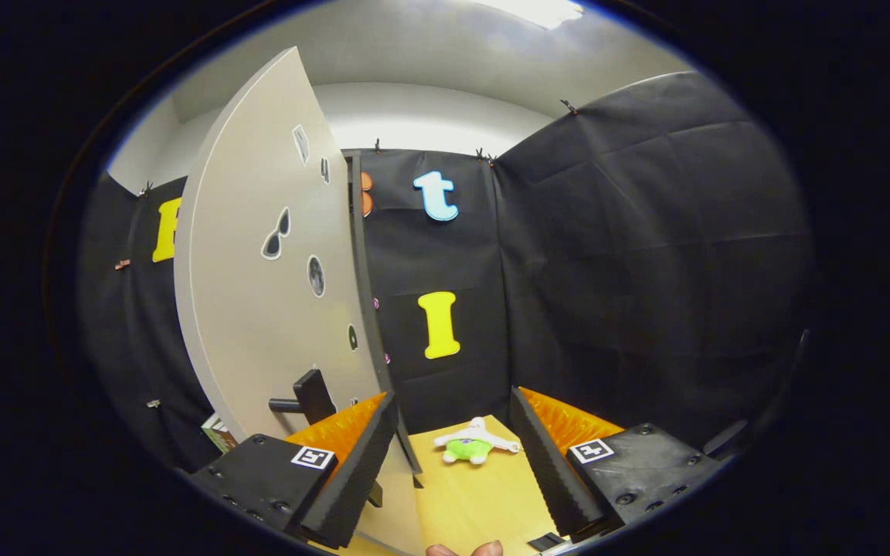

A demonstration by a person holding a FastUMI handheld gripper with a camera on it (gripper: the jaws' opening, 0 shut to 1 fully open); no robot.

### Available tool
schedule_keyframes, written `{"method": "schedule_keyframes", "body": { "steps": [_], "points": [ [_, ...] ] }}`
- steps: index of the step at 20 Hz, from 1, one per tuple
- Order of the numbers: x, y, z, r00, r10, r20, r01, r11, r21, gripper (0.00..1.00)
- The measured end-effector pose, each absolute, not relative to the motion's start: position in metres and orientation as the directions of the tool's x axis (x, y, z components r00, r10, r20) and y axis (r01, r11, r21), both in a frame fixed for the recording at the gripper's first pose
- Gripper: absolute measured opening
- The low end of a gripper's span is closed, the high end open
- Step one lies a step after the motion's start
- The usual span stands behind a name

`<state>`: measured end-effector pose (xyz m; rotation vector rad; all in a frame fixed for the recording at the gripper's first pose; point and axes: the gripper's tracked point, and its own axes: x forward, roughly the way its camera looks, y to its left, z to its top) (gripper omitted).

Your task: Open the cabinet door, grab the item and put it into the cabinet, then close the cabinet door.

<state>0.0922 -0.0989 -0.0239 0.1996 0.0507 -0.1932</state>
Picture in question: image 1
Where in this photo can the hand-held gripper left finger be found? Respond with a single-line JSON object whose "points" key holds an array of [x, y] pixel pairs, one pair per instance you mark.
{"points": [[352, 475]]}

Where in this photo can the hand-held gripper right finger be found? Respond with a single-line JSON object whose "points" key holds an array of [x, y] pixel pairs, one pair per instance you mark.
{"points": [[549, 471]]}

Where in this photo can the beige cabinet door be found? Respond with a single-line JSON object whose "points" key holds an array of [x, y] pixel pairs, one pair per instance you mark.
{"points": [[244, 324]]}

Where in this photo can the pink and green plush toy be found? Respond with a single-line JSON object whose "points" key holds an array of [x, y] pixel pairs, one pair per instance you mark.
{"points": [[470, 448]]}

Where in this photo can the light green book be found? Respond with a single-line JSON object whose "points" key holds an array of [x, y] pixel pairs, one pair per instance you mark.
{"points": [[217, 436]]}

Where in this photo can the dark grey cabinet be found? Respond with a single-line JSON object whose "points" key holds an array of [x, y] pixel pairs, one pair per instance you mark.
{"points": [[364, 293]]}

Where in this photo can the black backdrop cloth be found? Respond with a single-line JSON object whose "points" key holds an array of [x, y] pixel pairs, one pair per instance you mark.
{"points": [[646, 270]]}

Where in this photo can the black binder clip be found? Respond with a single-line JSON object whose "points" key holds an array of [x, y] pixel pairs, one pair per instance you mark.
{"points": [[569, 106], [145, 189], [485, 157]]}

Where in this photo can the long ceiling light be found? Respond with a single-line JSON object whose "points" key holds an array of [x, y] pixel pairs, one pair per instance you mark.
{"points": [[530, 11]]}

